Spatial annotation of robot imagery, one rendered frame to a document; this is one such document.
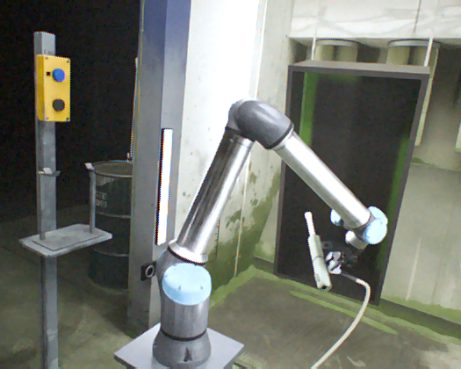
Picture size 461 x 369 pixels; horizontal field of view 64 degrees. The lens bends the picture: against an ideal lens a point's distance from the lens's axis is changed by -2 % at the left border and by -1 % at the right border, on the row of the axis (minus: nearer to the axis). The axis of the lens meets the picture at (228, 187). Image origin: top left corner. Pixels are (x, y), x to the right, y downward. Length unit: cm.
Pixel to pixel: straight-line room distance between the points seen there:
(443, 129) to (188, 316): 262
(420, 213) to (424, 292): 59
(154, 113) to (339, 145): 105
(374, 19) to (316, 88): 97
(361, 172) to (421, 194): 107
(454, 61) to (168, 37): 220
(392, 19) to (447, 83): 69
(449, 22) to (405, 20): 26
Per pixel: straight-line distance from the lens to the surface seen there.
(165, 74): 192
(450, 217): 319
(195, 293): 114
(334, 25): 308
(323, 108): 219
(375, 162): 222
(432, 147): 332
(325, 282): 164
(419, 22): 296
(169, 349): 124
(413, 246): 310
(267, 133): 111
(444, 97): 332
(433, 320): 302
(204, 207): 125
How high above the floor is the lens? 145
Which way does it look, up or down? 13 degrees down
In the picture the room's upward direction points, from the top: 6 degrees clockwise
